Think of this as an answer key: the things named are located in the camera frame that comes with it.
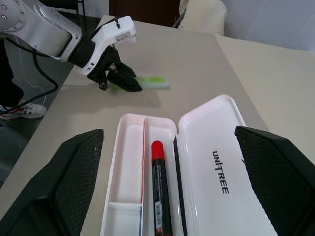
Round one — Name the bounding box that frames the cream cloth covered chair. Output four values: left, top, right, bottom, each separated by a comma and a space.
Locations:
178, 0, 228, 35

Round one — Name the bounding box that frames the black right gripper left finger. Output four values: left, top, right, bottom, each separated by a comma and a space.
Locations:
0, 128, 105, 236

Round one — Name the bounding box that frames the white sneaker with red stripes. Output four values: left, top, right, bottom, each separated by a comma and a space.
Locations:
0, 98, 48, 121

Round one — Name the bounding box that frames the red marker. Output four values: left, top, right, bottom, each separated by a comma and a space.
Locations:
150, 140, 173, 236

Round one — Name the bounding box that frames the dark brown wooden door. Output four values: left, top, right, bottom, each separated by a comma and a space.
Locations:
109, 0, 182, 28

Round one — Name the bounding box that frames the green marker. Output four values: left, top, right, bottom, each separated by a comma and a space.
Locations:
112, 76, 171, 90

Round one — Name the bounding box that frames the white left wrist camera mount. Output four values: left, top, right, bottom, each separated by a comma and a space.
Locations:
77, 16, 139, 76

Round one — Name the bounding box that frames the thin black camera cable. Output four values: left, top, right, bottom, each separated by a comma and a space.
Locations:
94, 16, 122, 35

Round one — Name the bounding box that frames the person's leg in black trousers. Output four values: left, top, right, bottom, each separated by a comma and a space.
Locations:
0, 36, 25, 109

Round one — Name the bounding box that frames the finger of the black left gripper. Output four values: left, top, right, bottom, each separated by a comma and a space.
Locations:
106, 71, 119, 87
115, 62, 144, 93

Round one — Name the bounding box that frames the white Unitree pencil case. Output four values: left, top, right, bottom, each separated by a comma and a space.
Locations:
99, 94, 279, 236

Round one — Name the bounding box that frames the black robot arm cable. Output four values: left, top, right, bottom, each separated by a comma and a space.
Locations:
0, 34, 60, 116

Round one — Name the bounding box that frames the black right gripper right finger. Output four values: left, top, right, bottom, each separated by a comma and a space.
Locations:
234, 125, 315, 236

